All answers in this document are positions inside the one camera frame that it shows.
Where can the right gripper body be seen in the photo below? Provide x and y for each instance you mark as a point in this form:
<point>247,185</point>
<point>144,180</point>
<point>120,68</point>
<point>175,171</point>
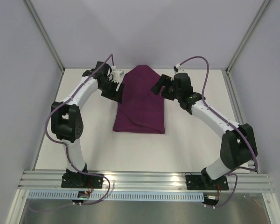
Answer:
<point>166,87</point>

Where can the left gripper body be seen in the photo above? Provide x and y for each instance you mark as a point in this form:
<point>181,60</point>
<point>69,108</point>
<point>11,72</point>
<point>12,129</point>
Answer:
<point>108,90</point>

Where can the purple cloth mat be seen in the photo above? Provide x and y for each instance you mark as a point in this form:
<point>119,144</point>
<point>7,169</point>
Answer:
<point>140,111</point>

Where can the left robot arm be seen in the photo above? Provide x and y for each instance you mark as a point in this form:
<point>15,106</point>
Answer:
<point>66,119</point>

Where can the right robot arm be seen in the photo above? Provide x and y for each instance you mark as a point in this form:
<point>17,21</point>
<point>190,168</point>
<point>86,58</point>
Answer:
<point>238,144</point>

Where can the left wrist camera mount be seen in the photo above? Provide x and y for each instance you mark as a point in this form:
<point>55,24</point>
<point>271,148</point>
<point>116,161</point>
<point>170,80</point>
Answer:
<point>116,74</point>

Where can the right side aluminium rail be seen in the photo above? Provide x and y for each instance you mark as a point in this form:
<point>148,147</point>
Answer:
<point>233,96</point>

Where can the left aluminium frame post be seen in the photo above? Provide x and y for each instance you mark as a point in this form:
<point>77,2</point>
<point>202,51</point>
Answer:
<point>37,20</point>

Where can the aluminium frame post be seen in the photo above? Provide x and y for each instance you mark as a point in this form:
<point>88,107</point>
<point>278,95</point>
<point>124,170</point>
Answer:
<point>37,20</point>
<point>248,34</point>

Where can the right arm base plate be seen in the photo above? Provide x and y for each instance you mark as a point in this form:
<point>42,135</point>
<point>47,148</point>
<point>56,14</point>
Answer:
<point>196,182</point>

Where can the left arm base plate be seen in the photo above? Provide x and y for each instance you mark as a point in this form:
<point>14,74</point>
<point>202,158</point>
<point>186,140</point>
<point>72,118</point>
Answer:
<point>80,181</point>

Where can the right aluminium frame post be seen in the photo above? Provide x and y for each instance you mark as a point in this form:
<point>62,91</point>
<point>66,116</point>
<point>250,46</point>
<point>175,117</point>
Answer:
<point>248,34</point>

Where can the slotted cable duct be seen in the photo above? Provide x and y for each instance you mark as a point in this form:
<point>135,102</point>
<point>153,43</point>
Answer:
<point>117,196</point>

